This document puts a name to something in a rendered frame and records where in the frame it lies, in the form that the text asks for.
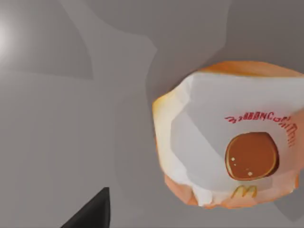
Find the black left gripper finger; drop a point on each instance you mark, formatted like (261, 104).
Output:
(96, 211)

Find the paper-wrapped burger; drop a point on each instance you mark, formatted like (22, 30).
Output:
(225, 133)

